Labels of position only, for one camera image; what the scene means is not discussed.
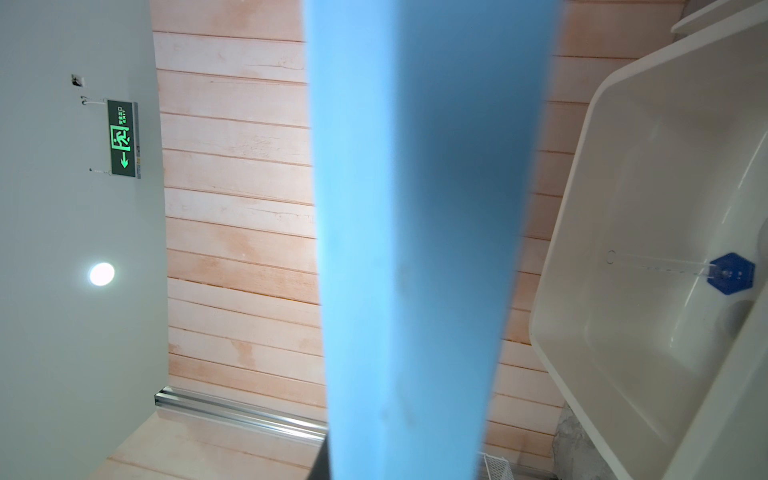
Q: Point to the aluminium horizontal wall rail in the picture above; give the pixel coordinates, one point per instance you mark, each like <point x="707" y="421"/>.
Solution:
<point x="241" y="414"/>

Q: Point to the white plastic storage bin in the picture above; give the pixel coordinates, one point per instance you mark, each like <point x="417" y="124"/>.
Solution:
<point x="651" y="314"/>

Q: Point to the blue plastic bin lid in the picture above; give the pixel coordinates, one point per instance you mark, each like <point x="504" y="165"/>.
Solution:
<point x="424" y="118"/>

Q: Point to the round ceiling light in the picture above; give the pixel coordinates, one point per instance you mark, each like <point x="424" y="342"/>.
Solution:
<point x="101" y="274"/>

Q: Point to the white wire wall rack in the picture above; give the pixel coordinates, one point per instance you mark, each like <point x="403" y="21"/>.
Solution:
<point x="494" y="468"/>

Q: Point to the green emergency exit sign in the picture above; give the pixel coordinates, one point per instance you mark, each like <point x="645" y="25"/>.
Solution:
<point x="124" y="142"/>

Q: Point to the clear thin glass tube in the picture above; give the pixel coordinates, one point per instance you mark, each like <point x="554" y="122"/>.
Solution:
<point x="698" y="269"/>

